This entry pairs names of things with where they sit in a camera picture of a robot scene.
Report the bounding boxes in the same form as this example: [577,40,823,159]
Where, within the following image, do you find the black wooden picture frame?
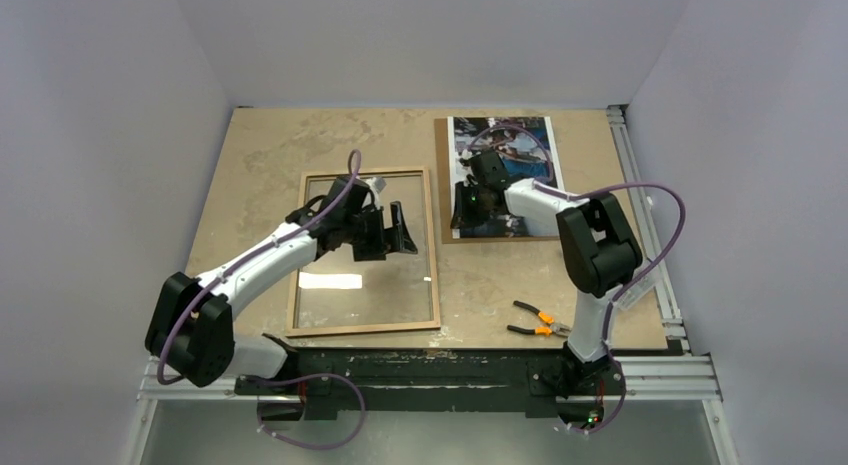
[286,166,441,337]

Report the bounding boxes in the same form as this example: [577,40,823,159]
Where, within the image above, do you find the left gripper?
[343,202,415,261]

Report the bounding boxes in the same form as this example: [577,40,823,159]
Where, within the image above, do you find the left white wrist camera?
[365,176,386,194]

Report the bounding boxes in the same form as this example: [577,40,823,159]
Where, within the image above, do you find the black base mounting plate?
[235,346,624,420]

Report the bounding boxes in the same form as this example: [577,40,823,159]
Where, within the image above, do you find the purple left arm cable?
[155,149,367,450]

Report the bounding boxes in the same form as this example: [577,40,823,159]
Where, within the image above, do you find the clear acrylic sheet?
[295,173,433,329]

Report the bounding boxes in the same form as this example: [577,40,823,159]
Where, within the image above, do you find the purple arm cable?
[463,124,688,437]
[155,149,367,450]

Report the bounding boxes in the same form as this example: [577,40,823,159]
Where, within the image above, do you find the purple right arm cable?
[463,124,688,437]

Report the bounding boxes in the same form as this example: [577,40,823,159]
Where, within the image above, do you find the aluminium rail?
[606,105,691,355]
[135,356,722,401]

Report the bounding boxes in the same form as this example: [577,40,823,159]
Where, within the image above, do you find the aluminium rail front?
[135,356,722,401]

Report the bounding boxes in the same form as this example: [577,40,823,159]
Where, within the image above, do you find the aluminium rail right side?
[606,105,691,355]

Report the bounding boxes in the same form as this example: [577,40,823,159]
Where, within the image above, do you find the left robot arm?
[144,175,418,394]

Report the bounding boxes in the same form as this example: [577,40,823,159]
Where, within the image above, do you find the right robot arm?
[451,150,643,392]

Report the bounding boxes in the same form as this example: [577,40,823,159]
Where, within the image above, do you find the orange handled pliers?
[506,300,572,338]

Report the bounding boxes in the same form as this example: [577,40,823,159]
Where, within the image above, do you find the brown cardboard backing board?
[435,116,564,244]

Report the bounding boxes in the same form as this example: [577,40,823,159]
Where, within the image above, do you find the printed photo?
[437,116,563,242]

